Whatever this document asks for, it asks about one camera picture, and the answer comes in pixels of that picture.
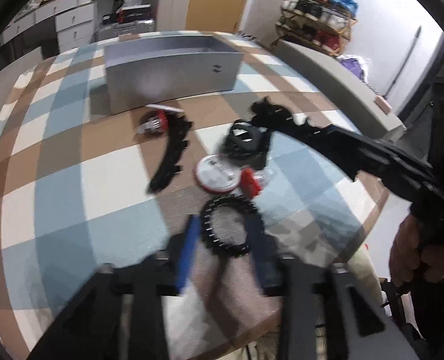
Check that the purple cloth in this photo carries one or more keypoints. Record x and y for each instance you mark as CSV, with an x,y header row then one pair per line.
x,y
351,65

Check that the wooden shoe rack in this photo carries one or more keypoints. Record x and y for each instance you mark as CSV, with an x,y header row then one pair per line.
x,y
319,18

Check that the black studded choker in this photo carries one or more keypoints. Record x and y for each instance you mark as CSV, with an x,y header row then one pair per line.
x,y
176,146

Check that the red rimmed round badge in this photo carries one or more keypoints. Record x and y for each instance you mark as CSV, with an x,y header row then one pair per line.
x,y
216,174

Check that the grey rectangular box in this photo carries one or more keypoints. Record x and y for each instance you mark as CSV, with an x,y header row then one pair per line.
x,y
169,71

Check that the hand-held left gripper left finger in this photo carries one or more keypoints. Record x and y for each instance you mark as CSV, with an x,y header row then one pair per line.
x,y
187,255

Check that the silver suitcase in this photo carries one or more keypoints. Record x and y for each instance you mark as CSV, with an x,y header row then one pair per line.
x,y
128,28

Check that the person's right hand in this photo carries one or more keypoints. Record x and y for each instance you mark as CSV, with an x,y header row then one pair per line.
x,y
405,247

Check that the red and white trinket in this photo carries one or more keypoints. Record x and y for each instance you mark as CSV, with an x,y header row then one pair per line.
x,y
156,122

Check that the black wide cuff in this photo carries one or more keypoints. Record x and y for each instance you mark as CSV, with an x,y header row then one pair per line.
x,y
244,138

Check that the checkered blanket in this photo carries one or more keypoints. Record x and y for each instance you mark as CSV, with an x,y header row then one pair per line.
x,y
75,157

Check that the wooden door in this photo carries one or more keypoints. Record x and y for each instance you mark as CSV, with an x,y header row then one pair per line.
x,y
218,0

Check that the white drawer dresser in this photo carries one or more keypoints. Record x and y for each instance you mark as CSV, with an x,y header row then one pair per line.
x,y
71,18

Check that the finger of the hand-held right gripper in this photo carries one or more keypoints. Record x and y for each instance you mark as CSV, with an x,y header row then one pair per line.
x,y
334,142

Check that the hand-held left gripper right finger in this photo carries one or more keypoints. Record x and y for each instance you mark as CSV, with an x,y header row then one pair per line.
x,y
257,245

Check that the red and black box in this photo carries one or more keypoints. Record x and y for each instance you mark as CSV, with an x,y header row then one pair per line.
x,y
133,13

